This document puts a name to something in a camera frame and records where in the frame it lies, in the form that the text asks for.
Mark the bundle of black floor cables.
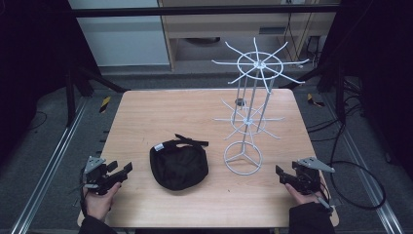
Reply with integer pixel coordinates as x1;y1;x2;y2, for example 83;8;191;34
306;77;366;143

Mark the person's left hand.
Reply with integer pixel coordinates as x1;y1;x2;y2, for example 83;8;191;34
83;181;123;222

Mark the white cabinet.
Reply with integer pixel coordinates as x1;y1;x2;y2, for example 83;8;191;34
67;0;171;68

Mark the wooden shelf unit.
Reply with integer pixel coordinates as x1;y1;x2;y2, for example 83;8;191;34
157;0;340;72

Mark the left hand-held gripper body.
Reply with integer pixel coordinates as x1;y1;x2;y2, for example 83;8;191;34
82;155;128;196

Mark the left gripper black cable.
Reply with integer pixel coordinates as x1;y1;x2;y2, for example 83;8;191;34
78;174;90;218

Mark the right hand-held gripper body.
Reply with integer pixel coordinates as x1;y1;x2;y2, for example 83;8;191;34
289;156;336;196

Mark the person's right hand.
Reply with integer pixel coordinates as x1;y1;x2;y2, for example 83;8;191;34
284;182;324;207

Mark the black metal stand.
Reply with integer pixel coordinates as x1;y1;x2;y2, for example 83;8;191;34
282;61;347;124
63;62;131;129

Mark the black horizontal bar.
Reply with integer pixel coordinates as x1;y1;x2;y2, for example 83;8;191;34
68;5;341;19

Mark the black cap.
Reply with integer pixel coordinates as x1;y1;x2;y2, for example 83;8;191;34
149;133;210;192

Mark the metal floor rail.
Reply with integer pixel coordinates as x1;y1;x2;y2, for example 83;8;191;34
324;94;407;234
9;97;90;234

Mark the yellow black striped tape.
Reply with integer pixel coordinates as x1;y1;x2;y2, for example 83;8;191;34
98;96;112;114
306;93;326;108

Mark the thin black floor cable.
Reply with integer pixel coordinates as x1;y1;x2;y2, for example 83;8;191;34
28;110;49;132

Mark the white wire display rack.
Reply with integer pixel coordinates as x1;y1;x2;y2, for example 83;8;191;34
210;36;311;176

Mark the right gripper cable with plug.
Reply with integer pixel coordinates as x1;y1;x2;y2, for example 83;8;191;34
311;189;335;215

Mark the black looped cable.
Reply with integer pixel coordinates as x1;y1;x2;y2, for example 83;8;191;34
328;160;388;212

